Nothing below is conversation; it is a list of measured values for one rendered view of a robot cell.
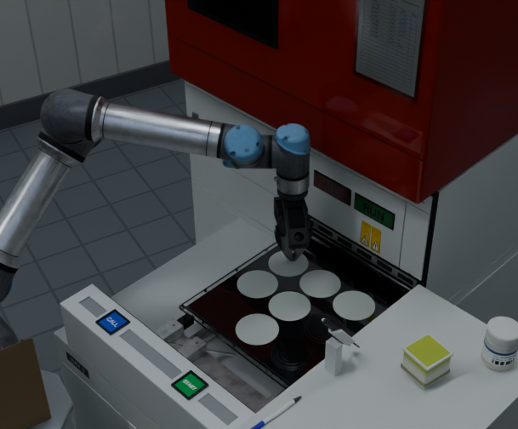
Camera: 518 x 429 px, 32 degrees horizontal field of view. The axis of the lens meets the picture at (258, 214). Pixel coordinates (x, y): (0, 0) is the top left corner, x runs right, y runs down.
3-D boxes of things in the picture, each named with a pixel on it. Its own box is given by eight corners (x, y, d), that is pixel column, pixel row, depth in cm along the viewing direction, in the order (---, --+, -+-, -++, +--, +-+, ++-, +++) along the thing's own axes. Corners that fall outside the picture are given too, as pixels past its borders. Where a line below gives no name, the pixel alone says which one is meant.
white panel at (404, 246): (197, 184, 267) (190, 63, 242) (420, 323, 221) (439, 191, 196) (190, 188, 265) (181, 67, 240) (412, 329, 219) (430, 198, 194)
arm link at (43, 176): (-72, 293, 196) (59, 78, 197) (-46, 290, 211) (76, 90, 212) (-26, 323, 196) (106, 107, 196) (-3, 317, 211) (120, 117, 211)
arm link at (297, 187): (312, 180, 202) (276, 183, 201) (312, 196, 205) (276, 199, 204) (305, 160, 208) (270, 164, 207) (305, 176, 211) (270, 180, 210)
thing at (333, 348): (340, 353, 194) (343, 309, 186) (354, 363, 192) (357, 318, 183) (321, 368, 191) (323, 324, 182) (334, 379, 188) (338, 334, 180)
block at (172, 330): (174, 326, 213) (173, 317, 211) (184, 334, 211) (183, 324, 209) (148, 344, 208) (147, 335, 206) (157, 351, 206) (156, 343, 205)
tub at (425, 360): (424, 353, 194) (428, 331, 189) (450, 375, 189) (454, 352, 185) (399, 369, 190) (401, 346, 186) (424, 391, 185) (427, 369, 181)
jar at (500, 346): (492, 341, 196) (499, 310, 190) (520, 359, 192) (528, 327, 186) (474, 359, 192) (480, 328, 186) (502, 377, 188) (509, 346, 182)
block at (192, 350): (197, 344, 208) (196, 334, 206) (207, 351, 206) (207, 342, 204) (170, 363, 204) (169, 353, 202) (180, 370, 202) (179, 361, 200)
